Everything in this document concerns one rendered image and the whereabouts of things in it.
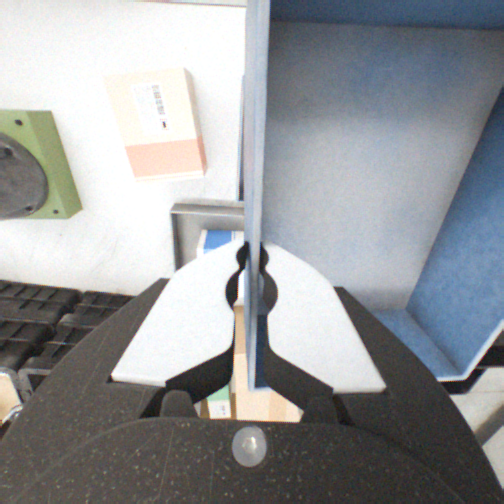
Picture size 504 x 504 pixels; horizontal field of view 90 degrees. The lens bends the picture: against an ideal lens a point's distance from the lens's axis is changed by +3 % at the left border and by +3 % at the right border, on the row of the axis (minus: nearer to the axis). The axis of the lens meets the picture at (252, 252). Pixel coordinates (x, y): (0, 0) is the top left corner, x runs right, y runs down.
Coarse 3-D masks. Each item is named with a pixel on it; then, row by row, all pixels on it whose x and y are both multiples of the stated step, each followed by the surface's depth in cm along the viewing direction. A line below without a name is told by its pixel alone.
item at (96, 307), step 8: (88, 296) 62; (96, 296) 62; (104, 296) 63; (112, 296) 63; (120, 296) 64; (128, 296) 64; (80, 304) 59; (88, 304) 60; (96, 304) 60; (104, 304) 61; (112, 304) 61; (120, 304) 62; (80, 312) 57; (88, 312) 58; (96, 312) 58; (104, 312) 59; (112, 312) 59; (64, 320) 53; (72, 320) 54; (80, 320) 54; (88, 320) 55; (96, 320) 55; (104, 320) 56
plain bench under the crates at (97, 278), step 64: (0, 0) 37; (64, 0) 38; (128, 0) 38; (0, 64) 41; (64, 64) 41; (128, 64) 42; (192, 64) 42; (64, 128) 46; (128, 192) 52; (192, 192) 53; (0, 256) 58; (64, 256) 59; (128, 256) 60
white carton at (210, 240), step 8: (208, 232) 56; (216, 232) 56; (224, 232) 56; (232, 232) 57; (240, 232) 57; (200, 240) 52; (208, 240) 53; (216, 240) 53; (224, 240) 53; (232, 240) 53; (200, 248) 49; (208, 248) 50; (216, 248) 50; (240, 280) 54; (240, 288) 55
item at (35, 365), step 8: (32, 360) 45; (40, 360) 45; (48, 360) 46; (56, 360) 46; (24, 368) 44; (32, 368) 44; (40, 368) 44; (48, 368) 44; (24, 376) 45; (24, 384) 46; (32, 384) 46; (32, 392) 47
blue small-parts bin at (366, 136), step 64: (256, 0) 7; (320, 0) 10; (384, 0) 10; (448, 0) 10; (256, 64) 8; (320, 64) 13; (384, 64) 13; (448, 64) 14; (256, 128) 8; (320, 128) 15; (384, 128) 15; (448, 128) 15; (256, 192) 10; (320, 192) 17; (384, 192) 17; (448, 192) 17; (256, 256) 11; (320, 256) 19; (384, 256) 20; (448, 256) 18; (256, 320) 13; (384, 320) 21; (448, 320) 18; (256, 384) 16
